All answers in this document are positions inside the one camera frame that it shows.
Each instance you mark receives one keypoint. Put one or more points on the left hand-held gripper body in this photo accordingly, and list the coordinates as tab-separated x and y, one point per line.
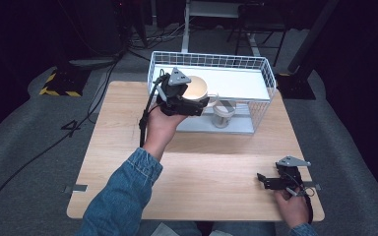
172	95

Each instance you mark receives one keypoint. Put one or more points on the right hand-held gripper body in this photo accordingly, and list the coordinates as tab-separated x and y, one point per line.
290	175

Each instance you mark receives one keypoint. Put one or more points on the white mug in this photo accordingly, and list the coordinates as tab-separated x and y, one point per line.
197	87

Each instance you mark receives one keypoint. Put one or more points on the glass jar with white lid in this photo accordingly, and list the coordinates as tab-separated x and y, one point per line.
223	119

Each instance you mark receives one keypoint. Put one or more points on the person's right hand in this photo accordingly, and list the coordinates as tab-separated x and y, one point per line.
292	208

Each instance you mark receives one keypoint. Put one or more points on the person's left hand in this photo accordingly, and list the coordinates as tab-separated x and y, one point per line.
160	128

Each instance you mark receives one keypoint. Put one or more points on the grey tape piece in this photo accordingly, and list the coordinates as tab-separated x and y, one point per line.
79	188
313	186

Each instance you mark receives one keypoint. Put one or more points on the white desk leg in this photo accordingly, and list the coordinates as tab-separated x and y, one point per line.
185	29

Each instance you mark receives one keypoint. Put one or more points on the black stand with base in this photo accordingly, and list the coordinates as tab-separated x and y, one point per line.
297	82

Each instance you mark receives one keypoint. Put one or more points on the yellow black striped stand base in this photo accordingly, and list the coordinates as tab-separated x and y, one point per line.
64	82

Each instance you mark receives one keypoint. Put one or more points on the black metal chair frame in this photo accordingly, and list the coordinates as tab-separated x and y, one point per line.
259	23

